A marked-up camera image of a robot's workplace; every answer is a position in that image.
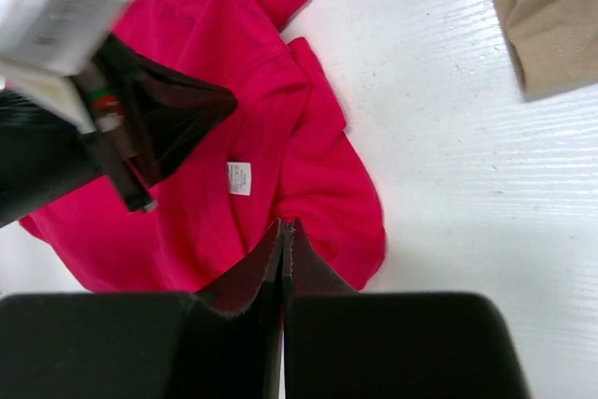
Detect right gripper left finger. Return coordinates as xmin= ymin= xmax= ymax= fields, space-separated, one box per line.
xmin=1 ymin=224 xmax=282 ymax=398

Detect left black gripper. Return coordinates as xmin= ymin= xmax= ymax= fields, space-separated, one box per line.
xmin=1 ymin=35 xmax=237 ymax=226

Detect beige tank top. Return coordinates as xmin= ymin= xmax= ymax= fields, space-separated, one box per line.
xmin=492 ymin=0 xmax=597 ymax=98

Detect red t-shirt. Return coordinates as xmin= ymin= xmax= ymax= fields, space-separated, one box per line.
xmin=21 ymin=0 xmax=386 ymax=292

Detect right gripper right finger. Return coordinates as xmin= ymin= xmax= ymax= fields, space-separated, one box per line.
xmin=281 ymin=221 xmax=531 ymax=398

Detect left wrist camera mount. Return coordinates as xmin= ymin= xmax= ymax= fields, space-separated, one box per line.
xmin=1 ymin=0 xmax=132 ymax=134

